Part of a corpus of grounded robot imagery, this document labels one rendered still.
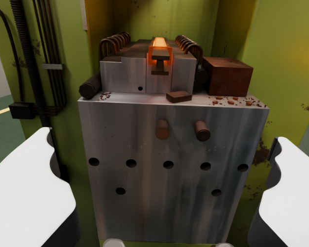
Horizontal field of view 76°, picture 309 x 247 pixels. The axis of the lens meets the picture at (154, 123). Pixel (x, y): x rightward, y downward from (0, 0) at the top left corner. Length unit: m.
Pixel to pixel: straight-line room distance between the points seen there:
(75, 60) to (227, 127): 0.43
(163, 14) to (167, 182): 0.65
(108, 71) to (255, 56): 0.39
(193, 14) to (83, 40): 0.48
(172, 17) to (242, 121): 0.58
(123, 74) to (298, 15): 0.46
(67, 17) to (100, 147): 0.34
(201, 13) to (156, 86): 0.53
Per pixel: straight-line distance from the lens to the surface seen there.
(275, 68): 0.66
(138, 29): 0.90
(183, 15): 0.91
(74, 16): 0.60
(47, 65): 0.63
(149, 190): 0.52
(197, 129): 0.39
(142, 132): 0.42
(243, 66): 0.47
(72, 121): 0.69
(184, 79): 0.44
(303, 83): 0.71
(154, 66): 0.36
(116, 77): 0.44
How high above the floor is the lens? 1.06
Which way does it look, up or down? 28 degrees down
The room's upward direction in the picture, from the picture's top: 2 degrees clockwise
